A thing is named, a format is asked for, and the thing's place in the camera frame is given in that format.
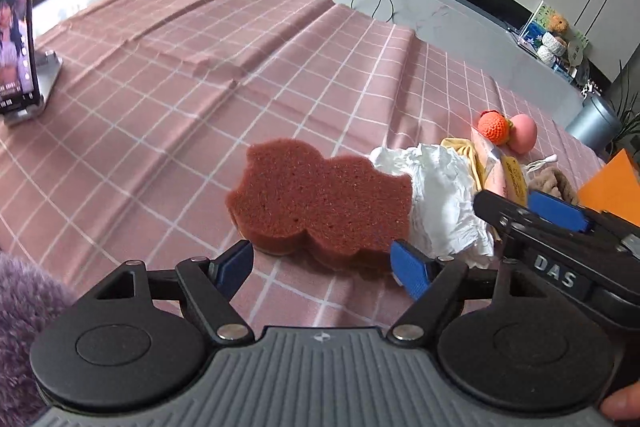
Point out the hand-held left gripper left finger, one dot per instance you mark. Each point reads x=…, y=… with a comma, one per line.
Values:
x=236, y=263

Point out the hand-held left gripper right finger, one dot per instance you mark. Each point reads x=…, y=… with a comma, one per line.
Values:
x=410, y=269

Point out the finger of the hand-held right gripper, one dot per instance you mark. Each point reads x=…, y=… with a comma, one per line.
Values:
x=557, y=209
x=500, y=207

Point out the brown knitted scarf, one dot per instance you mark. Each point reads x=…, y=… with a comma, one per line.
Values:
x=555, y=184

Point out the pink soft packet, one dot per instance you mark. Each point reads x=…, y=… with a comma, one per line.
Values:
x=500, y=174

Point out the white tissue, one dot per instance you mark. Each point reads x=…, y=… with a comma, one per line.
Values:
x=440, y=202

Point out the yellow cloth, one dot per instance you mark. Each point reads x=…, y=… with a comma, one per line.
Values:
x=467, y=152

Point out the pink peach toy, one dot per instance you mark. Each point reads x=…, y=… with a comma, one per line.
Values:
x=523, y=134

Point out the orange crocheted fruit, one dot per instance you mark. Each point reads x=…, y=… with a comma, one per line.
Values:
x=492, y=127

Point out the brown sponge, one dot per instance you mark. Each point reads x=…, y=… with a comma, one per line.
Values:
x=320, y=202

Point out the person's right hand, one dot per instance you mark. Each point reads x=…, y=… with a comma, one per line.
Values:
x=622, y=404

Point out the silver trash can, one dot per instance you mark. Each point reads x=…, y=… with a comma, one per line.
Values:
x=592, y=127

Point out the green leafy plant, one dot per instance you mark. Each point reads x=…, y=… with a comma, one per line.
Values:
x=627, y=117

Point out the round paper fan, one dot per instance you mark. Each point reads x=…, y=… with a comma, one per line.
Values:
x=576, y=54

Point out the pink checked tablecloth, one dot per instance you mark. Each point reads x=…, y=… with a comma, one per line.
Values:
x=200, y=107

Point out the brown teddy bear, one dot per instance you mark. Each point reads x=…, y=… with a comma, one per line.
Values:
x=559, y=24

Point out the landscape picture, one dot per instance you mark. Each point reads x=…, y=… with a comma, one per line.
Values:
x=540, y=19

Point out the purple fluffy clothing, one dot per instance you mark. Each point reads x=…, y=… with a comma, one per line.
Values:
x=25, y=327

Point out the grey tablet stand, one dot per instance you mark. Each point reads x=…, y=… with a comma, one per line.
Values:
x=50, y=72

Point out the phone on stand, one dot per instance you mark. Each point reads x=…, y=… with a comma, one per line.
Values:
x=15, y=42

